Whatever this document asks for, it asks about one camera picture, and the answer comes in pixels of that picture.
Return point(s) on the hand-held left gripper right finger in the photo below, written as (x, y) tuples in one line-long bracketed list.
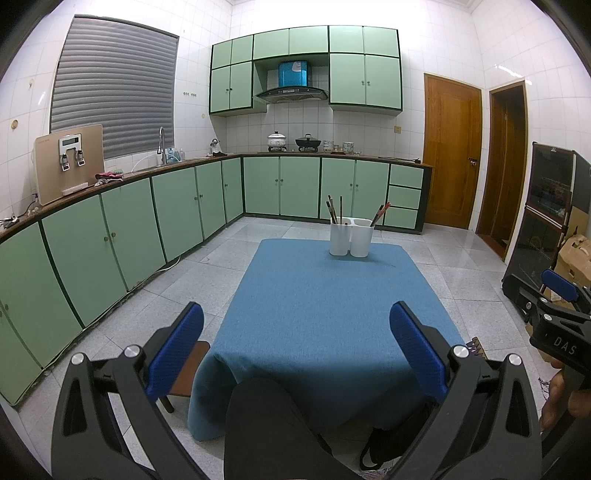
[(418, 350)]

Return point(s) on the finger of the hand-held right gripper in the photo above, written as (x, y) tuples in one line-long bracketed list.
[(558, 282), (521, 295)]

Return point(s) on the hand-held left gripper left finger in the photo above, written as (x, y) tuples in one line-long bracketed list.
[(178, 341)]

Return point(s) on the white two-compartment utensil holder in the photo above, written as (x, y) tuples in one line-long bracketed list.
[(339, 240)]

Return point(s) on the wooden chopstick red end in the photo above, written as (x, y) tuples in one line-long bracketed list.
[(378, 215)]

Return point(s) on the red patterned chopsticks pair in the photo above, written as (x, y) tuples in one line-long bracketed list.
[(384, 212)]

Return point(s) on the dark blue chopstick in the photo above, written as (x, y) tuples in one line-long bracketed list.
[(330, 212)]

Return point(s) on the person's right hand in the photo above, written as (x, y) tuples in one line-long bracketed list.
[(554, 397)]

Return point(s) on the brown wooden stool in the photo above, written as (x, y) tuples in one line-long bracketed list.
[(189, 369)]

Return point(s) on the cardboard box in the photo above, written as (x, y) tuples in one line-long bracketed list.
[(575, 254)]

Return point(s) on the black glass-front cabinet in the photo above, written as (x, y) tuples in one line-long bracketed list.
[(549, 207)]

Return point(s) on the wooden doorway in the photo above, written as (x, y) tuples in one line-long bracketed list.
[(498, 184)]

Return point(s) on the green kitchen base cabinets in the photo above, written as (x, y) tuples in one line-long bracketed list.
[(138, 221)]

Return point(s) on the person's black trouser leg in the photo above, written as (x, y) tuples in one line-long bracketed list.
[(272, 429)]

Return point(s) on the closed wooden door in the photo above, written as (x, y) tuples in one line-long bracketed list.
[(452, 152)]

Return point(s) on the red cloth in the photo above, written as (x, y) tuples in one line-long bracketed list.
[(108, 176)]

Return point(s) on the plastic bottles by sink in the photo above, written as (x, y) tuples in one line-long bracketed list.
[(173, 156)]

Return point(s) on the small kettle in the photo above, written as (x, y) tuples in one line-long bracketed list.
[(215, 147)]

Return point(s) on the chrome kitchen faucet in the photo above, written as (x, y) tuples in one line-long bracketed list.
[(161, 143)]

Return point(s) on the power strip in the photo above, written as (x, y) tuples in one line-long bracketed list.
[(9, 222)]

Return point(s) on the bowls on counter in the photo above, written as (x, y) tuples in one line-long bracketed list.
[(348, 147)]

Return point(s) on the beige water dispenser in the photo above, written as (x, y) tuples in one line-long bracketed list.
[(46, 170)]

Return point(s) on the stack of small bowls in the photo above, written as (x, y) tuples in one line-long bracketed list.
[(328, 146)]

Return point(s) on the white cooking pot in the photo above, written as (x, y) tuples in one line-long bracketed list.
[(277, 141)]

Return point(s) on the black wok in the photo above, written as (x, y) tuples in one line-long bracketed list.
[(308, 143)]

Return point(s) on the grey window roller shutter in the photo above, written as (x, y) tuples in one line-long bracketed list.
[(115, 87)]

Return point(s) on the range hood with blue film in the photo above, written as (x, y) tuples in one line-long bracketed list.
[(292, 94)]

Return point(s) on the green upper wall cabinets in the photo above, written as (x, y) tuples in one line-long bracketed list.
[(383, 81)]

